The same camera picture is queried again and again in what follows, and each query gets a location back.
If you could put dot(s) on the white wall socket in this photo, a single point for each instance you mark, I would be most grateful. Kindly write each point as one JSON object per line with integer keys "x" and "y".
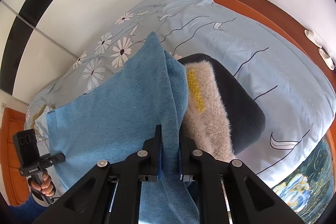
{"x": 3, "y": 106}

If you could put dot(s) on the white glossy sliding wardrobe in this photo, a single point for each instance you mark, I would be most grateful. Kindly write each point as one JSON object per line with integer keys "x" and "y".
{"x": 78, "y": 3}

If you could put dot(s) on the white slipper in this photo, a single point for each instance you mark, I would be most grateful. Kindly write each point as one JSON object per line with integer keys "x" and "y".
{"x": 312, "y": 37}
{"x": 326, "y": 58}

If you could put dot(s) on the blue terry shirt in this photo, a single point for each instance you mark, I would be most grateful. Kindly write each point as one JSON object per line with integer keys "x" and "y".
{"x": 118, "y": 108}

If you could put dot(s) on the orange wooden headboard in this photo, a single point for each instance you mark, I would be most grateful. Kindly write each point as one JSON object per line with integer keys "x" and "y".
{"x": 10, "y": 148}

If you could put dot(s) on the person's left forearm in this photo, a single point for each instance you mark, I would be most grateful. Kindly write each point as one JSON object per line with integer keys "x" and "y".
{"x": 23, "y": 209}

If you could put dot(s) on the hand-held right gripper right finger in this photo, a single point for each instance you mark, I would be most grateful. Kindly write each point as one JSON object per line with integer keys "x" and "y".
{"x": 187, "y": 158}

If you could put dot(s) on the orange wooden bed frame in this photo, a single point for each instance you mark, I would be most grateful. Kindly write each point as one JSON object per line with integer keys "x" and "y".
{"x": 262, "y": 20}

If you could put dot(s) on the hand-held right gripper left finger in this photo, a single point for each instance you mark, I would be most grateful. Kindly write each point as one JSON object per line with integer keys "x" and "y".
{"x": 157, "y": 158}

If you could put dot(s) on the dark green printed blanket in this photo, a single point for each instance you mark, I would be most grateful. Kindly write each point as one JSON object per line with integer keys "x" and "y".
{"x": 302, "y": 187}

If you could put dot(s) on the black folded garment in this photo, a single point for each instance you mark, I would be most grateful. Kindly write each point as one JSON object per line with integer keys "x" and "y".
{"x": 241, "y": 108}

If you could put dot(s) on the light blue floral bed sheet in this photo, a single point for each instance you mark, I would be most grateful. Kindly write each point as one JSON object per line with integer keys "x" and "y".
{"x": 262, "y": 56}

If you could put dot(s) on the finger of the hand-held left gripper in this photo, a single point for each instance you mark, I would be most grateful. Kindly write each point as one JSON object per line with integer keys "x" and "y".
{"x": 58, "y": 157}

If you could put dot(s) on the person's left hand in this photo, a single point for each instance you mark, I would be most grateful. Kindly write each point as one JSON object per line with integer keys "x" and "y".
{"x": 46, "y": 186}

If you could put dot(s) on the fuzzy beige sweater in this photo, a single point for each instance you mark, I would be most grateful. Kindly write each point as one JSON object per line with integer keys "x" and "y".
{"x": 207, "y": 108}

